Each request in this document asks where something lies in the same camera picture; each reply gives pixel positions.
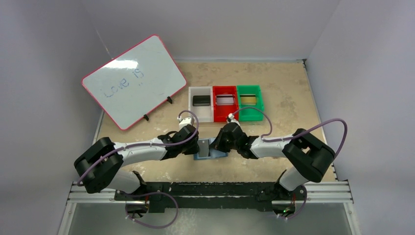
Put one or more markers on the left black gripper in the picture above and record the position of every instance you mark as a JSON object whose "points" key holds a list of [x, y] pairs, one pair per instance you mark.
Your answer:
{"points": [[193, 142]]}

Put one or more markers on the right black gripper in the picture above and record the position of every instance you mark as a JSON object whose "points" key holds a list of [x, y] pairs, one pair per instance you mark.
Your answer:
{"points": [[219, 142]]}

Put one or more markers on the blue card holder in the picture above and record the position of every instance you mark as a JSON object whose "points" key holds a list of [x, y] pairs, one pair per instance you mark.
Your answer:
{"points": [[214, 154]]}

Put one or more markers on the dark grey card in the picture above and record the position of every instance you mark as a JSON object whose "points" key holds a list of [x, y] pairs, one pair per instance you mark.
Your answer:
{"points": [[204, 151]]}

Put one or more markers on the silver card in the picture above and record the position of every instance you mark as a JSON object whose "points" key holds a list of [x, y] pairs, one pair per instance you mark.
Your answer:
{"points": [[225, 99]]}

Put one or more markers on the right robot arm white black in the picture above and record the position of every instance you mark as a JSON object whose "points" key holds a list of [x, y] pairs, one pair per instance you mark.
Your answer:
{"points": [[309, 156]]}

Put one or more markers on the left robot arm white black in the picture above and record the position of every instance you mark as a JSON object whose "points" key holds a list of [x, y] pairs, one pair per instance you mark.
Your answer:
{"points": [[99, 167]]}

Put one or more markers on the black card in white bin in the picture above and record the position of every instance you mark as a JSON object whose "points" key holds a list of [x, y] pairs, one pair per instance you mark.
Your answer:
{"points": [[201, 100]]}

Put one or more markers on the gold card in green bin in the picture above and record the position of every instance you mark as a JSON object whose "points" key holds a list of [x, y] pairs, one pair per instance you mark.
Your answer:
{"points": [[248, 99]]}

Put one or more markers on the white plastic bin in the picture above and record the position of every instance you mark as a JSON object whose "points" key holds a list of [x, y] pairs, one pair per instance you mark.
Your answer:
{"points": [[204, 113]]}

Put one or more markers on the red plastic bin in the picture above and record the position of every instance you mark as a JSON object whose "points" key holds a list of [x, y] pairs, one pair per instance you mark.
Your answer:
{"points": [[221, 112]]}

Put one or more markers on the green plastic bin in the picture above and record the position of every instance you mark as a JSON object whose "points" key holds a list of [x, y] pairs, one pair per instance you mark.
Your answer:
{"points": [[250, 114]]}

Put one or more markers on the pink framed whiteboard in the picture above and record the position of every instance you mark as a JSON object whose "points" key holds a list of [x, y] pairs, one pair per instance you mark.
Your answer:
{"points": [[136, 82]]}

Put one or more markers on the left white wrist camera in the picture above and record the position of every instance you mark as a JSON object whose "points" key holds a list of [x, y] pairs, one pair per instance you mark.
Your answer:
{"points": [[186, 121]]}

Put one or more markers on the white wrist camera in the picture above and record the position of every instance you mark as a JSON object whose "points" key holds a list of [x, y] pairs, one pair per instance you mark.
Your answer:
{"points": [[231, 119], [186, 121]]}

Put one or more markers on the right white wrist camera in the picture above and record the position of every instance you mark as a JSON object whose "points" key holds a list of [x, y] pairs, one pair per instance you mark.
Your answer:
{"points": [[231, 119]]}

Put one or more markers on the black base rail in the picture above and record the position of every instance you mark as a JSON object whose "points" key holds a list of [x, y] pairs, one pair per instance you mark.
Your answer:
{"points": [[260, 196]]}

